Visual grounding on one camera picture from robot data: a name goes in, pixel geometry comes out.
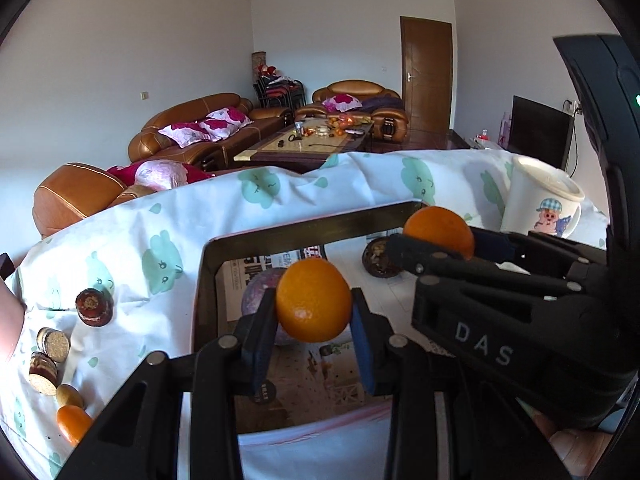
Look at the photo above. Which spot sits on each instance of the wall outlet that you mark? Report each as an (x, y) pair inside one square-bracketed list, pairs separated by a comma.
[(576, 107)]

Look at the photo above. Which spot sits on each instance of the stacked black chairs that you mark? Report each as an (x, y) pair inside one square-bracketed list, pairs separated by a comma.
[(280, 91)]

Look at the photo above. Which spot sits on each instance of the cloud print tablecloth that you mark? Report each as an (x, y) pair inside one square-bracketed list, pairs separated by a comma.
[(150, 220)]

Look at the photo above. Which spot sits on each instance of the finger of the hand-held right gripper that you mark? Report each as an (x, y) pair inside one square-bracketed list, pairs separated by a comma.
[(492, 247), (415, 255)]

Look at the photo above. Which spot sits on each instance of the wooden coffee table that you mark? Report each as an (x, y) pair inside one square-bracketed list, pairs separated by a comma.
[(300, 147)]

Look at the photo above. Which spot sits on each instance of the glass cup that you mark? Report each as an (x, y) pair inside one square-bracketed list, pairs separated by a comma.
[(299, 128)]

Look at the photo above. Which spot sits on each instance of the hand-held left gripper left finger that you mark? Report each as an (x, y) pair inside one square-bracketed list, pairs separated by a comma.
[(260, 360)]

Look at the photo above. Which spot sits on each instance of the brown wooden door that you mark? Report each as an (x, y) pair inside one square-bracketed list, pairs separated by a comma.
[(425, 75)]

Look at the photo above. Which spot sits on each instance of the dark brown round fruit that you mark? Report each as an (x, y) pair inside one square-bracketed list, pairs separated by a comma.
[(93, 306), (377, 260)]

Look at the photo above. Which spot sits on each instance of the black television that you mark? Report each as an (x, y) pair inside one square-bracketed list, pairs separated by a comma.
[(540, 132)]

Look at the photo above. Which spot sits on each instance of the red blanket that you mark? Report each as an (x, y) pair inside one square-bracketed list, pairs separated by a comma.
[(120, 174)]

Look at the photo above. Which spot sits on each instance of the brown leather armchair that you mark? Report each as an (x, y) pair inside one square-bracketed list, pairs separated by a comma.
[(357, 87), (75, 190)]

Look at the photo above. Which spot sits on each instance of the floral pillow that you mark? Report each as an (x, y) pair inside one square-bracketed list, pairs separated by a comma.
[(225, 120), (342, 103), (182, 133)]

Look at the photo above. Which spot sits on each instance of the brown leather long sofa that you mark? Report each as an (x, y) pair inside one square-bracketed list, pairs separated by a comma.
[(165, 115)]

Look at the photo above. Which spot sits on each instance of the dark tv cabinet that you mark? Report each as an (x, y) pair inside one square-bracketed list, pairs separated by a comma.
[(465, 141)]

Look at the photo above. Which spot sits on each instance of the small tan round fruit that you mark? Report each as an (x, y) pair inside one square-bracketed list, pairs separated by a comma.
[(70, 396)]

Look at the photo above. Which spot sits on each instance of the dark purple blanket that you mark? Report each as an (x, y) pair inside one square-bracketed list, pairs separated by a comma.
[(382, 104)]

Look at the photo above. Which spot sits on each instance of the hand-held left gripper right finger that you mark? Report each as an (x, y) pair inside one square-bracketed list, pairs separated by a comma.
[(364, 350)]

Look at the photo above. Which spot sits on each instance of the white cartoon mug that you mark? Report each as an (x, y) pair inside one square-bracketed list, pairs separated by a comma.
[(535, 195)]

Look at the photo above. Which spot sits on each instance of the orange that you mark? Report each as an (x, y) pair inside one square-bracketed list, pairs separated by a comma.
[(74, 424), (440, 230), (312, 300)]

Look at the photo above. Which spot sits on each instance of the pink tin box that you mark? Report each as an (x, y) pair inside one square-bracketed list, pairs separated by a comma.
[(300, 230)]

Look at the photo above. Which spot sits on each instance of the pale pink pillow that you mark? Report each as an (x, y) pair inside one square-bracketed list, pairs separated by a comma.
[(160, 174)]

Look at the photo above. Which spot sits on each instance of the heap of oranges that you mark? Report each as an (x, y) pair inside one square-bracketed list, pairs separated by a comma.
[(345, 121)]

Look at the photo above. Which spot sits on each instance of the purple round fruit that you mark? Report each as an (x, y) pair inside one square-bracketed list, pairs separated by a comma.
[(257, 295)]

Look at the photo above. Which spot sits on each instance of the tall patterned vase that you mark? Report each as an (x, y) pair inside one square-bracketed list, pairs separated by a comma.
[(258, 62)]

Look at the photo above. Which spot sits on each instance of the red plush toy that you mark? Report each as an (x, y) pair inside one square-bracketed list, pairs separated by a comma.
[(268, 69)]

